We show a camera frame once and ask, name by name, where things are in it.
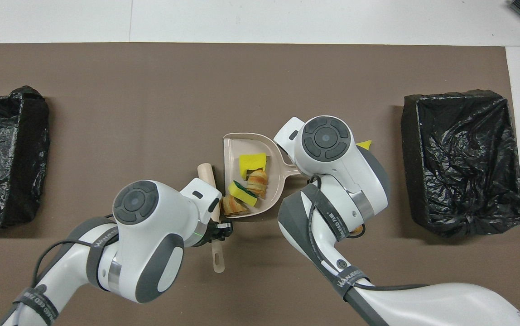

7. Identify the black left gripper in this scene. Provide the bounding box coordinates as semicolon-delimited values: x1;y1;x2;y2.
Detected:
203;219;234;247

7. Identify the beige plastic dustpan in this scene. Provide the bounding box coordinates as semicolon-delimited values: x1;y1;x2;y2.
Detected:
223;132;300;219

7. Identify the beige hand brush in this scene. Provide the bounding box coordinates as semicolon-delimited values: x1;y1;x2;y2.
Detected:
197;163;226;273

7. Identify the notched yellow sponge piece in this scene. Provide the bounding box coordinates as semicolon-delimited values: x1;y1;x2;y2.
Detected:
239;153;268;178

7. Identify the striped toy croissant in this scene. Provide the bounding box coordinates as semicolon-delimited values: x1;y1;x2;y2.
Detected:
247;168;270;199
222;195;250;216

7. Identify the black bag-lined bin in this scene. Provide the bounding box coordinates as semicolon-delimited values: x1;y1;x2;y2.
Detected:
400;89;520;238
0;85;51;228

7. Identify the yellow sponge with green side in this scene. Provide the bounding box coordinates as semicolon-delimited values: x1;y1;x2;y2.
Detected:
228;180;259;207

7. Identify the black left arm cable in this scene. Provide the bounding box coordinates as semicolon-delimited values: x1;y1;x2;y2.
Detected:
31;240;102;290

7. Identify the brown table mat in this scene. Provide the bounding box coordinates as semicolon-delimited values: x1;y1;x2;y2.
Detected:
0;43;520;326

